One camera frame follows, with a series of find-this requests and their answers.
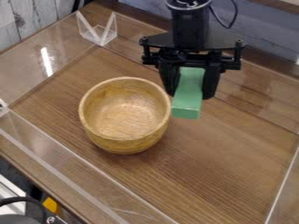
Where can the clear acrylic corner bracket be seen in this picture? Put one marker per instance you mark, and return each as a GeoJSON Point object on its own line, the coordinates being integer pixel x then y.
{"type": "Point", "coordinates": [99, 34]}

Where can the brown wooden bowl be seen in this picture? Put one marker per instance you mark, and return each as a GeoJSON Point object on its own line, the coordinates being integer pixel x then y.
{"type": "Point", "coordinates": [124, 113]}

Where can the yellow and black device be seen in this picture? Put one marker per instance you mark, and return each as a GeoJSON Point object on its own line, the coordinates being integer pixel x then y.
{"type": "Point", "coordinates": [55, 209]}

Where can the green rectangular block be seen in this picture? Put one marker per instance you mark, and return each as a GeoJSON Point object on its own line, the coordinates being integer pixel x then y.
{"type": "Point", "coordinates": [188, 94]}

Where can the clear acrylic tray wall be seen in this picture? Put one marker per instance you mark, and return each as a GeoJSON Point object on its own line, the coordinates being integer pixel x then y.
{"type": "Point", "coordinates": [83, 189]}

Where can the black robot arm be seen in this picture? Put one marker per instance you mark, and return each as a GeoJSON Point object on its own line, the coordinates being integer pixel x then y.
{"type": "Point", "coordinates": [188, 2]}

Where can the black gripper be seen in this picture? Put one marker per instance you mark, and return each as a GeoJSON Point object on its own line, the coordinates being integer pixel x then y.
{"type": "Point", "coordinates": [192, 45]}

